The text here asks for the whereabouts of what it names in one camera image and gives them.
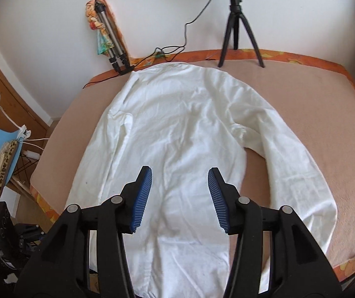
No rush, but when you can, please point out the colourful patterned scarf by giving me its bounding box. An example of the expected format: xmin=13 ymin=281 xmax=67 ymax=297
xmin=85 ymin=0 xmax=130 ymax=62

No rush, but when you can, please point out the white clip-on desk lamp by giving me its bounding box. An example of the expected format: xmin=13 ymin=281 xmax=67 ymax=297
xmin=0 ymin=96 xmax=32 ymax=140

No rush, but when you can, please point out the white power adapter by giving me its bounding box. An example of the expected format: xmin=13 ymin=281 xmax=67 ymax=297
xmin=23 ymin=150 xmax=41 ymax=160

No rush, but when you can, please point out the folded silver tripod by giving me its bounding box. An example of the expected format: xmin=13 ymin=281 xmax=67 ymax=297
xmin=95 ymin=0 xmax=134 ymax=75

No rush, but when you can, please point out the wooden door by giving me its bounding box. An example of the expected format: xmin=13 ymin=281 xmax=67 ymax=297
xmin=0 ymin=70 xmax=48 ymax=149

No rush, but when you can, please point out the black power cable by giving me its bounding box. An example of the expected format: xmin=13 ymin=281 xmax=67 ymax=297
xmin=82 ymin=0 xmax=219 ymax=89

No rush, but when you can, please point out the white long-sleeve shirt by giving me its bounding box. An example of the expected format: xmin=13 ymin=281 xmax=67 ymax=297
xmin=67 ymin=63 xmax=337 ymax=297

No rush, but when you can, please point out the white lamp cable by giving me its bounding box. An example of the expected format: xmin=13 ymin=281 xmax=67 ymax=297
xmin=21 ymin=137 xmax=50 ymax=153

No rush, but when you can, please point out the black mini tripod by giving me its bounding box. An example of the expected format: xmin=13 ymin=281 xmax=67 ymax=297
xmin=218 ymin=0 xmax=265 ymax=68

